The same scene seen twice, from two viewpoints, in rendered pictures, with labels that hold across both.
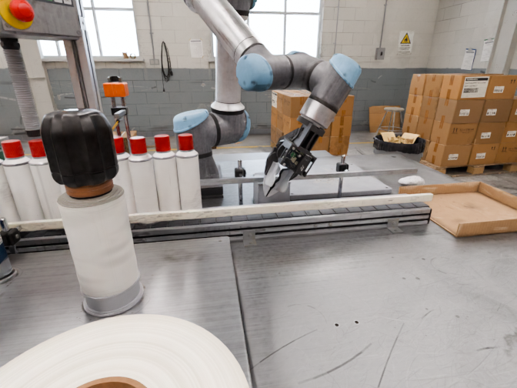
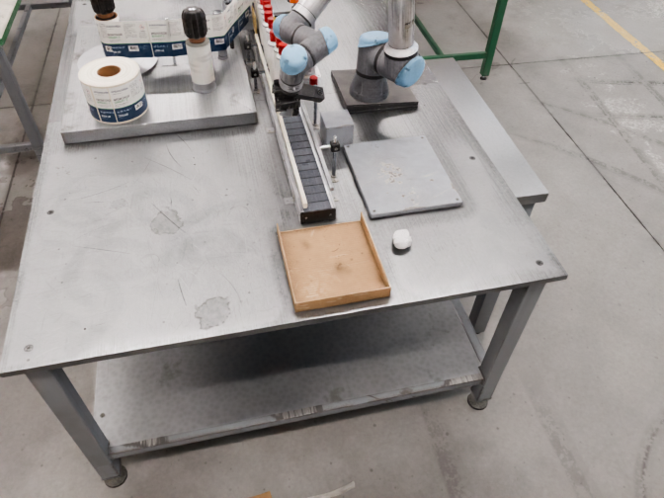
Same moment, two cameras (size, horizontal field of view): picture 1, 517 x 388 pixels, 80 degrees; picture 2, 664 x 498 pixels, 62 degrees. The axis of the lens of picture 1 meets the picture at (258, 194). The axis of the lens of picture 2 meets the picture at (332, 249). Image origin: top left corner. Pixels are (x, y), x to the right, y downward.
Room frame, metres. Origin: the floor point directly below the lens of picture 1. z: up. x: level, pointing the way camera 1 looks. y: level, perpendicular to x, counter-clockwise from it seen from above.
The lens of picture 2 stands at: (0.74, -1.67, 2.01)
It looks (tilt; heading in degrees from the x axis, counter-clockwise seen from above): 47 degrees down; 85
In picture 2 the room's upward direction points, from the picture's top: 2 degrees clockwise
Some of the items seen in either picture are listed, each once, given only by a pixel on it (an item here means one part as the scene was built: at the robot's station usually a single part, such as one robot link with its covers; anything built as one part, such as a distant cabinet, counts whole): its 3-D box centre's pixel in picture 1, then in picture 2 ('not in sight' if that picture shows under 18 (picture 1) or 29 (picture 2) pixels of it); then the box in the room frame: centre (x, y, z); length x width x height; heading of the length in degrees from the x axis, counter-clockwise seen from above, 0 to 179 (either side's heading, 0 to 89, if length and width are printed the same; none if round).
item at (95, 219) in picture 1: (96, 215); (199, 49); (0.40, 0.24, 1.03); 0.09 x 0.09 x 0.30
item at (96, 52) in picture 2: not in sight; (118, 60); (0.05, 0.43, 0.89); 0.31 x 0.31 x 0.01
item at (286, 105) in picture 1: (307, 125); not in sight; (4.49, -0.70, 0.45); 1.20 x 0.84 x 0.89; 10
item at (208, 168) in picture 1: (196, 165); (370, 81); (1.03, 0.21, 0.91); 0.15 x 0.15 x 0.10
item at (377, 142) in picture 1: (396, 158); not in sight; (2.81, -1.30, 0.43); 0.44 x 0.43 x 0.39; 8
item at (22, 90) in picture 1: (22, 89); not in sight; (0.74, 0.53, 1.18); 0.04 x 0.04 x 0.21
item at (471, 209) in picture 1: (470, 205); (330, 258); (0.83, -0.63, 0.85); 0.30 x 0.26 x 0.04; 100
